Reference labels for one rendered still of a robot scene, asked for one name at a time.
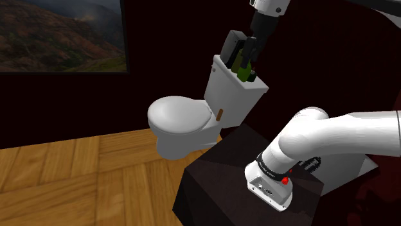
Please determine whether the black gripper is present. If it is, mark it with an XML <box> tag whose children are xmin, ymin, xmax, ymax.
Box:
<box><xmin>240</xmin><ymin>11</ymin><xmax>280</xmax><ymax>69</ymax></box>

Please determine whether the olive green bottle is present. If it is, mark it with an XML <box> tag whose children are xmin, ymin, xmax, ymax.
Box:
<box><xmin>231</xmin><ymin>48</ymin><xmax>244</xmax><ymax>74</ymax></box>

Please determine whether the bright green bottle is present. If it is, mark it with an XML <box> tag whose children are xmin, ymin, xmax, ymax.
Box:
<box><xmin>236</xmin><ymin>59</ymin><xmax>253</xmax><ymax>83</ymax></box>

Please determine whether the white toilet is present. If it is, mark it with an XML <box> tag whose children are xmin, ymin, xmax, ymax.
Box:
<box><xmin>147</xmin><ymin>54</ymin><xmax>270</xmax><ymax>161</ymax></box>

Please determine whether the dark robot stand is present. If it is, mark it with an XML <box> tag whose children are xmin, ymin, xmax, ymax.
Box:
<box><xmin>172</xmin><ymin>123</ymin><xmax>325</xmax><ymax>226</ymax></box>

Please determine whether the framed landscape wall picture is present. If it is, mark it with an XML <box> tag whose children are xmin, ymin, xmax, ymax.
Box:
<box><xmin>0</xmin><ymin>0</ymin><xmax>130</xmax><ymax>74</ymax></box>

